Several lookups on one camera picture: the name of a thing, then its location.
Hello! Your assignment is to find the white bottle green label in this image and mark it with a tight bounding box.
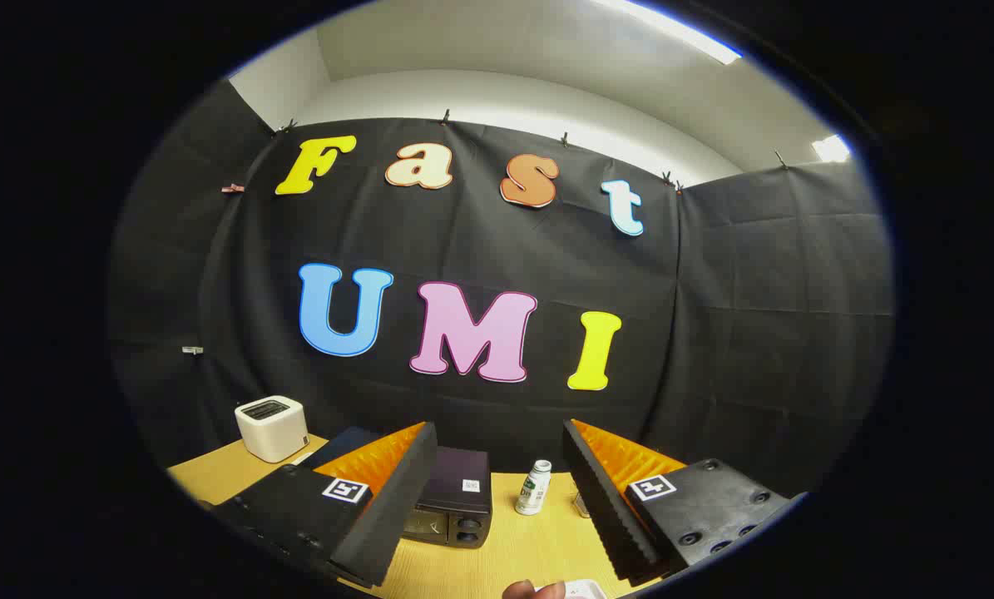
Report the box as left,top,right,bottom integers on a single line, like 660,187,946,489
515,459,553,517

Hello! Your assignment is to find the black toaster oven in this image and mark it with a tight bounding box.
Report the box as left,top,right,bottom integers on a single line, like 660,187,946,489
401,447,494,549

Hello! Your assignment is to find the long ceiling light panel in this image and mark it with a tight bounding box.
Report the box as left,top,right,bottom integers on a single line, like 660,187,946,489
596,0,743,66

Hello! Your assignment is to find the black backdrop cloth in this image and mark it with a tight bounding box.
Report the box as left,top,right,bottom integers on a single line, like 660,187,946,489
106,79,895,500

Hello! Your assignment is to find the white bread toaster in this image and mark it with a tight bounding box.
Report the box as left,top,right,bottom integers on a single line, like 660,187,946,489
235,395,309,464

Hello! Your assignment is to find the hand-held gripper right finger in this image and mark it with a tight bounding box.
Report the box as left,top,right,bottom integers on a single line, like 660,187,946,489
561,418,807,586

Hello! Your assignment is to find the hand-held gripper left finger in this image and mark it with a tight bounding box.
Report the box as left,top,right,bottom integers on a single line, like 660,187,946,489
212,421,439,589

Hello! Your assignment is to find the small ceiling light panel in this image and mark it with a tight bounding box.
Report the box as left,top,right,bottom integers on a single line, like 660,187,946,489
811,135,853,164

